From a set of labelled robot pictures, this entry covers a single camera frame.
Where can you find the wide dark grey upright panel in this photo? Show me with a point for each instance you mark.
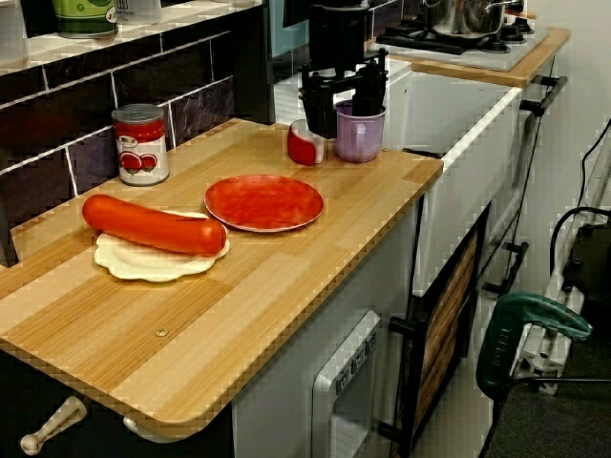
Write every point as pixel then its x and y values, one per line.
pixel 253 71

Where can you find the wood print oven door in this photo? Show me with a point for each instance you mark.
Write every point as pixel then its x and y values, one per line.
pixel 444 334

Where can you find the red round plate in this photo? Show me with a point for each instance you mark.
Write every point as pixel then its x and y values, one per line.
pixel 262 202

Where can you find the cream cabinet knob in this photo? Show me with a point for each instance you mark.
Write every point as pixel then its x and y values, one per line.
pixel 52 424

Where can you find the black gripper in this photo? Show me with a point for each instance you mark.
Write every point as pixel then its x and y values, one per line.
pixel 339 38

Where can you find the plain white plastic tub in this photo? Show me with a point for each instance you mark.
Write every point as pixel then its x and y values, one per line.
pixel 12 28

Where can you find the purple plastic cup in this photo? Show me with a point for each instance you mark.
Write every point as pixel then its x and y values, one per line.
pixel 372 138

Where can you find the tomato soup can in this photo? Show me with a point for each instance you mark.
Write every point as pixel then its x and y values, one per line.
pixel 141 148

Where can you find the grey toy stove top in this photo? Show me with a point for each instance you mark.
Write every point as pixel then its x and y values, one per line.
pixel 515 52

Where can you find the aluminium extrusion frame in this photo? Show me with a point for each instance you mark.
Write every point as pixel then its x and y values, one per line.
pixel 534 362

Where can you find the green can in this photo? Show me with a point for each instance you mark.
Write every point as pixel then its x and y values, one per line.
pixel 86 19

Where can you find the white lidded plastic jar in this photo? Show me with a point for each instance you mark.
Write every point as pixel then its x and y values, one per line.
pixel 138 12

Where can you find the red white cheese wedge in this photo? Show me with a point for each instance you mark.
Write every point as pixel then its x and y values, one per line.
pixel 301 148

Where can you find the black box device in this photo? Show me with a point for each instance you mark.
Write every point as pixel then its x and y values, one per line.
pixel 592 267

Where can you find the grey dispenser panel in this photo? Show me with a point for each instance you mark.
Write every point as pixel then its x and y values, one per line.
pixel 329 377

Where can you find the steel pot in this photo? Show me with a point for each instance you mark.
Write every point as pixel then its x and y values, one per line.
pixel 468 19

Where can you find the narrow dark grey upright panel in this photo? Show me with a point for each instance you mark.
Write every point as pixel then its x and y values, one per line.
pixel 7 214

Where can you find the white toy kitchen cabinet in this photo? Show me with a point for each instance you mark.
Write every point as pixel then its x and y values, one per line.
pixel 458 200

